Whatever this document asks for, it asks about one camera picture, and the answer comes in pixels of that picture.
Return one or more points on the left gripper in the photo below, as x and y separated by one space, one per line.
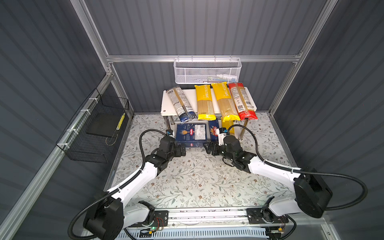
178 153

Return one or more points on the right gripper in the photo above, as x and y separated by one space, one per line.
215 145

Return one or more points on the wide blue Barilla pasta box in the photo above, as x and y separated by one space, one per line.
192 135

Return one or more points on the narrow blue Barilla spaghetti box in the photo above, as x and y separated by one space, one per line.
213 126

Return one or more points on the yellow Pastatime bag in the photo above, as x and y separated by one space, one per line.
227 125
225 102
205 103

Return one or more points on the dark blue clear spaghetti bag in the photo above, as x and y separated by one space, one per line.
182 105

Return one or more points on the red spaghetti bag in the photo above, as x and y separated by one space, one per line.
245 109

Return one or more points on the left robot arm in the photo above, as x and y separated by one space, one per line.
106 218

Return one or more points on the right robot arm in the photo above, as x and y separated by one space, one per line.
309 193

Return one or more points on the white two-tier shelf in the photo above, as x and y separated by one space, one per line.
168 110

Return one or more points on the yellow marker pen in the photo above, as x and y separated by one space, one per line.
121 121

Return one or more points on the items in white basket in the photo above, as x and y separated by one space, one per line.
218 79

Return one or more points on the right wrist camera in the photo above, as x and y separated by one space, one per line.
222 133

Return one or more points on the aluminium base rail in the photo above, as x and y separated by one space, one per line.
237 223

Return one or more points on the white wire mesh basket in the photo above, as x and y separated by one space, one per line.
188 70

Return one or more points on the black wire basket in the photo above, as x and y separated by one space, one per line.
92 137

